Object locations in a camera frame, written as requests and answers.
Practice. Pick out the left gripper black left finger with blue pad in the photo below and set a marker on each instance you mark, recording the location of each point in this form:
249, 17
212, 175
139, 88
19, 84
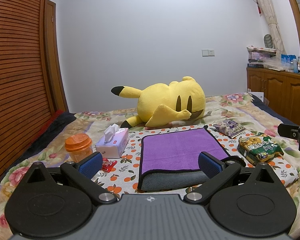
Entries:
79, 175

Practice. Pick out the small red snack wrapper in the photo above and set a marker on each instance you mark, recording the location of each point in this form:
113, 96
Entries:
107, 165

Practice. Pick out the pink tissue box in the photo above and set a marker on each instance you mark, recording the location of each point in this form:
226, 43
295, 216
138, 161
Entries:
113, 142

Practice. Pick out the stack of boxes on cabinet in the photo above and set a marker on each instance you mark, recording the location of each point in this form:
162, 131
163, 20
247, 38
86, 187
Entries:
257, 56

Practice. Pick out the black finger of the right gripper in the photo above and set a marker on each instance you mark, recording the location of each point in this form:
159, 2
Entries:
289, 131

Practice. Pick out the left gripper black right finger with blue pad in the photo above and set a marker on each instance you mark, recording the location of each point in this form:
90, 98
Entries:
221, 174

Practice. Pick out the green yellow snack bag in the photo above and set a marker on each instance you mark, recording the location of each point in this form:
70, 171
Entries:
259, 149

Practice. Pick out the orange lidded plastic cup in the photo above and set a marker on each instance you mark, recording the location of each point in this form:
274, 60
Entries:
79, 146

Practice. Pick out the white wall switch plate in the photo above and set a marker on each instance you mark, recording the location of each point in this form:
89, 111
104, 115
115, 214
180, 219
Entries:
208, 52

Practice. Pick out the yellow Pikachu plush toy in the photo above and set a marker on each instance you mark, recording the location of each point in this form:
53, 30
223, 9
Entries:
161, 104

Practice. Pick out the beige tied curtain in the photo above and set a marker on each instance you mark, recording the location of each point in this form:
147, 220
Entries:
268, 10

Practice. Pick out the floral bed blanket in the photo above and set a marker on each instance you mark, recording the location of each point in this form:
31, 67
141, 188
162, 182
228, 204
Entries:
245, 109

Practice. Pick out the purple and grey towel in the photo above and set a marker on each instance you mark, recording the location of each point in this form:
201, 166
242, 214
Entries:
169, 161

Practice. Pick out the purple snack packet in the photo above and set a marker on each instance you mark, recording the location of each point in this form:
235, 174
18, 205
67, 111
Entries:
229, 127

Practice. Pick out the small grey desk fan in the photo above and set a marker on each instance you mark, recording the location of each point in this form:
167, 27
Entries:
268, 41

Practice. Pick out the blue box on cabinet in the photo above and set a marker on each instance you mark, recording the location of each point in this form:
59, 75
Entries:
287, 61

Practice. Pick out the wooden sideboard cabinet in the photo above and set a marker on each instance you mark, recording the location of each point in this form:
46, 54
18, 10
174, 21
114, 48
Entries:
281, 89

